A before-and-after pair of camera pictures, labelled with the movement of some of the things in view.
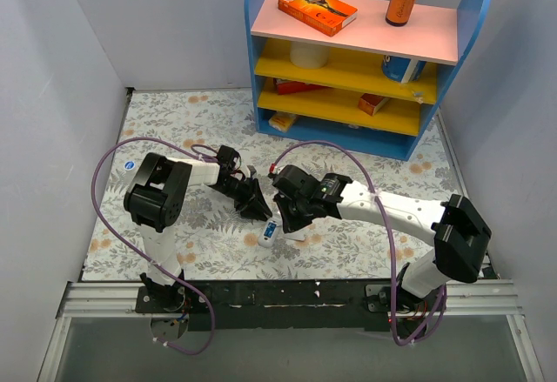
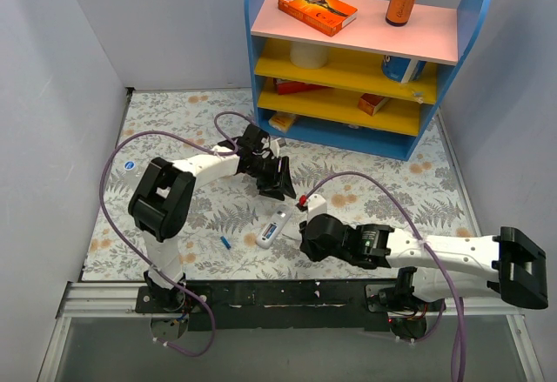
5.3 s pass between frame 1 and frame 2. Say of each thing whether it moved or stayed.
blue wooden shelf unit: stayed
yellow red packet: stayed
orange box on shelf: stayed
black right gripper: moved
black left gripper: moved
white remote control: stayed
